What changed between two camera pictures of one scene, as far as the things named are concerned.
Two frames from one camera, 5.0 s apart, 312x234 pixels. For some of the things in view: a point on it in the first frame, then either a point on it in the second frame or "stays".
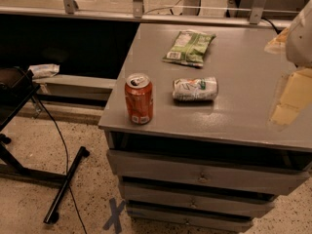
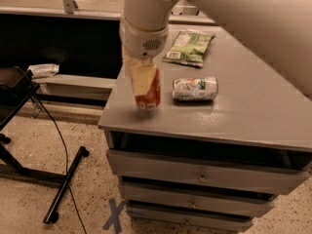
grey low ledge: (68, 88) stays
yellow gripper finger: (278, 45) → (127, 61)
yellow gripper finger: (292, 93) → (142, 78)
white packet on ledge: (44, 69) stays
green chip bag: (189, 48) stays
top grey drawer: (235, 175) stays
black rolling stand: (17, 86) stays
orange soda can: (138, 97) → (150, 100)
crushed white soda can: (202, 89) stays
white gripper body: (301, 38) → (142, 42)
